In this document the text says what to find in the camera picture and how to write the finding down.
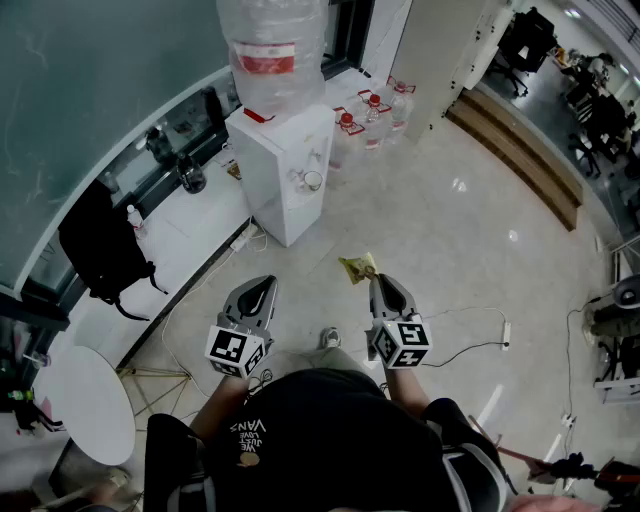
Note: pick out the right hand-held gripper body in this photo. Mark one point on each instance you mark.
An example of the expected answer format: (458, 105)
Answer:
(400, 345)

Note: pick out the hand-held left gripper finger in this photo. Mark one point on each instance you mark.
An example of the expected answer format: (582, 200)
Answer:
(269, 307)
(234, 300)

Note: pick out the dark window frame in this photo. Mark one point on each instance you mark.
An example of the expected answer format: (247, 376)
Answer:
(359, 30)

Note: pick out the black backpack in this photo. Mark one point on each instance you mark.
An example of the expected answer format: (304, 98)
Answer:
(100, 245)

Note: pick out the large clear water jug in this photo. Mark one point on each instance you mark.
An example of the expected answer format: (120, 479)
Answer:
(275, 55)

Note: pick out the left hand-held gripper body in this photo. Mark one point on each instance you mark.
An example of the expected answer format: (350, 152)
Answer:
(232, 347)

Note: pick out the dark glass bottle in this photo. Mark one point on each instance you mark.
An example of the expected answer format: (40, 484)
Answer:
(191, 177)

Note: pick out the small clear water bottle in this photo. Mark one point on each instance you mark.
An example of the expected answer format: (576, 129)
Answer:
(136, 220)

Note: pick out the black office chair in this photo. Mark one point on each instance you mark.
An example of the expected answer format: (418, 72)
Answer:
(525, 45)

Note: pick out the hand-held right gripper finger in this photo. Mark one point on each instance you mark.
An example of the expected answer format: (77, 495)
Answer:
(376, 300)
(409, 302)

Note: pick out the white power strip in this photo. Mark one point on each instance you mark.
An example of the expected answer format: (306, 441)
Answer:
(507, 336)
(244, 237)

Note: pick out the white partition panel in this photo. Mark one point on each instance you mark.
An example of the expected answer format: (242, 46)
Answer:
(440, 60)

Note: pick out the round white table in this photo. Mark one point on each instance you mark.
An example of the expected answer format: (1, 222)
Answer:
(92, 405)

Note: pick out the person's black t-shirt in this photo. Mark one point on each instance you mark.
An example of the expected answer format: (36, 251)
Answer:
(325, 440)

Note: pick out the person's grey shoe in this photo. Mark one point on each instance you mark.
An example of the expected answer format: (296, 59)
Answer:
(330, 337)

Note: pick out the wooden step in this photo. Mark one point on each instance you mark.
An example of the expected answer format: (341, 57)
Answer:
(520, 150)

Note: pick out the white water dispenser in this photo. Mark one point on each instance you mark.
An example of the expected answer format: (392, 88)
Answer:
(280, 165)

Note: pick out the person's right forearm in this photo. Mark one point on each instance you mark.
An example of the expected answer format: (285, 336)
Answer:
(407, 392)

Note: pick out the green bottle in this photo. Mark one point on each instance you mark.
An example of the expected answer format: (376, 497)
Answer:
(19, 395)

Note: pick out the person's left forearm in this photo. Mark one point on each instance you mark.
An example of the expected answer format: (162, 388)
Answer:
(220, 405)

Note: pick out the person's grey trouser leg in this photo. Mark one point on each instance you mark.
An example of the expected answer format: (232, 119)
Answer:
(325, 359)

